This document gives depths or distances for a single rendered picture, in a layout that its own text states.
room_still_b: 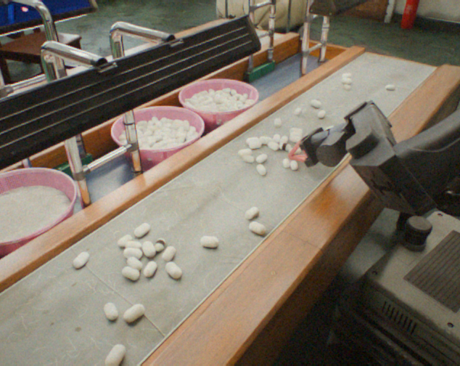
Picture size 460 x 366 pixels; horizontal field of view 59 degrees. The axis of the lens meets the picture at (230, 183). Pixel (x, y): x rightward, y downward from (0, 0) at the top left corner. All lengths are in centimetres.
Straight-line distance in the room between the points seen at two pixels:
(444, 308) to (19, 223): 103
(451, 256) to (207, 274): 78
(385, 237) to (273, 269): 134
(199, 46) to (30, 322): 57
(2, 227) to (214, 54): 58
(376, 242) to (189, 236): 129
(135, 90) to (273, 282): 40
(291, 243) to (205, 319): 24
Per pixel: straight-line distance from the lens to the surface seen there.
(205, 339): 67
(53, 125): 61
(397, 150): 49
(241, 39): 88
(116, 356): 69
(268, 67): 183
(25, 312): 81
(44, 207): 102
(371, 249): 198
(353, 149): 55
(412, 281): 122
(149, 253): 81
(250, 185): 99
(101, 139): 127
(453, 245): 138
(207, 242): 82
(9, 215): 104
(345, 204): 93
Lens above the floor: 133
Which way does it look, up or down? 36 degrees down
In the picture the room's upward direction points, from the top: straight up
